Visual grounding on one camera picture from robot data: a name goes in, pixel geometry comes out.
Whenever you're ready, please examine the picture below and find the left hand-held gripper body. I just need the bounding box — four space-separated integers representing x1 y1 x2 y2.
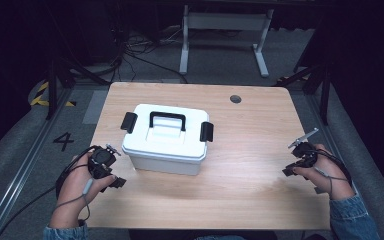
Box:
87 143 122 180

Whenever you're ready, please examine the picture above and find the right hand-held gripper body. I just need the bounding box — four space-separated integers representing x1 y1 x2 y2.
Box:
287 127 320 169

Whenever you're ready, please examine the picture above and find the white plastic storage box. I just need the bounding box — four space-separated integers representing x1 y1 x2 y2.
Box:
120 103 215 177

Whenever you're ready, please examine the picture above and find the person's right hand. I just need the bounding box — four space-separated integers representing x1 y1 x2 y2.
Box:
292 143 356 202

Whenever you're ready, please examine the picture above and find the person's left hand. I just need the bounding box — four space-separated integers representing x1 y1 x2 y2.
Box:
49 150 118 230

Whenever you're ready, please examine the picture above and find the black box latch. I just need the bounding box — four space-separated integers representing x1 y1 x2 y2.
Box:
199 121 215 143
120 111 139 135

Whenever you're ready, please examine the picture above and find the black tripod stand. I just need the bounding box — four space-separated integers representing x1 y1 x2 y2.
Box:
44 54 112 121
272 61 332 127

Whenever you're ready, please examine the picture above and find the yellow black floor tape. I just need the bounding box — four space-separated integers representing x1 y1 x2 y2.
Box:
29 81 78 108

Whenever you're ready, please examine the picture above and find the metal floor rail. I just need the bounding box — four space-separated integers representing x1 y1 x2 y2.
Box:
0 88 75 240
304 91 363 198

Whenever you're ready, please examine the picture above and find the grey right gripper cable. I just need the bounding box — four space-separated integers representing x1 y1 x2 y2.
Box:
314 165 350 198

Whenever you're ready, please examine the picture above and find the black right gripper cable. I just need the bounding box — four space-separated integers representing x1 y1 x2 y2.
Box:
308 148 353 188

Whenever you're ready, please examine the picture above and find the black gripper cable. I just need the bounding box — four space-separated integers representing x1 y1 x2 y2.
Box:
0 145 101 240
308 148 353 188

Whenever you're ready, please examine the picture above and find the black box handle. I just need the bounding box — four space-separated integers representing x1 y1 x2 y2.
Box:
148 111 187 132

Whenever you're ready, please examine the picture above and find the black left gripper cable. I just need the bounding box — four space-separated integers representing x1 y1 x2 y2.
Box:
0 145 101 240

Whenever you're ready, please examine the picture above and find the bundle of black floor cables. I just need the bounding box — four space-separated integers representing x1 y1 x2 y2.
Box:
111 26 189 85

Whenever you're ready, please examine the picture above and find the white metal table frame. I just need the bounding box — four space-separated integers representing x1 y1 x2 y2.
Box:
178 4 275 79

